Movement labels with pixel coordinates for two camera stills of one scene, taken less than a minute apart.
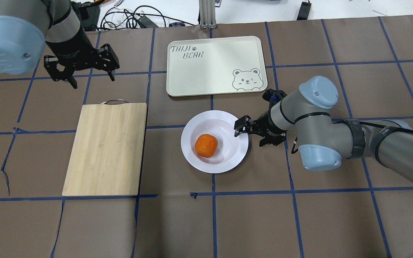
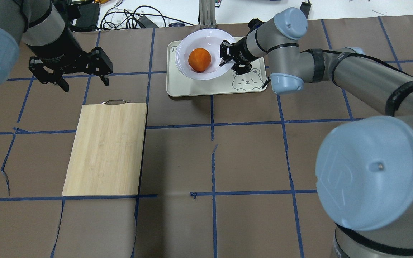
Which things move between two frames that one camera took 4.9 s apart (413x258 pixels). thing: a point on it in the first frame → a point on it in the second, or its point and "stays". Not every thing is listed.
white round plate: (231, 150) → (209, 39)
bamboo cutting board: (107, 154) stays
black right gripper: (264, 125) → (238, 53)
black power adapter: (304, 9) stays
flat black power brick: (88, 12) stays
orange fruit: (205, 145) → (199, 59)
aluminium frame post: (207, 10) stays
